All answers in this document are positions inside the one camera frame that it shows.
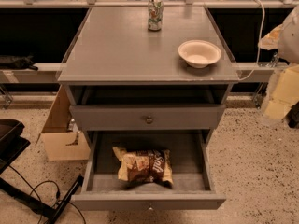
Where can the grey middle drawer open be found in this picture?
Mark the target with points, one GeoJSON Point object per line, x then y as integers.
{"type": "Point", "coordinates": [192, 187]}

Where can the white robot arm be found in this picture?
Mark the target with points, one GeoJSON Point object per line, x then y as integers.
{"type": "Point", "coordinates": [284, 38]}

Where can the black cloth on rail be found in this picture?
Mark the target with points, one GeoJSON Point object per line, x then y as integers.
{"type": "Point", "coordinates": [17, 62]}

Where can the brown chip bag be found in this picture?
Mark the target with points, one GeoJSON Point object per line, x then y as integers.
{"type": "Point", "coordinates": [144, 166]}

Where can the green white soda can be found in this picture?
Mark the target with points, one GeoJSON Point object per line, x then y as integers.
{"type": "Point", "coordinates": [155, 10]}

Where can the yellow foam block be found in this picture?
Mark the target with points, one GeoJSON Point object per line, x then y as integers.
{"type": "Point", "coordinates": [284, 94]}

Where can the white paper bowl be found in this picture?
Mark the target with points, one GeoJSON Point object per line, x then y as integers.
{"type": "Point", "coordinates": [199, 53]}

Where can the grey drawer cabinet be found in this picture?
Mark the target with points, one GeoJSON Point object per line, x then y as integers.
{"type": "Point", "coordinates": [117, 60]}

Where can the cardboard box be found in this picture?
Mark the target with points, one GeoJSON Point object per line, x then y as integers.
{"type": "Point", "coordinates": [62, 139]}

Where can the grey top drawer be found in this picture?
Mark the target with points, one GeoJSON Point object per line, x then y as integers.
{"type": "Point", "coordinates": [146, 117]}

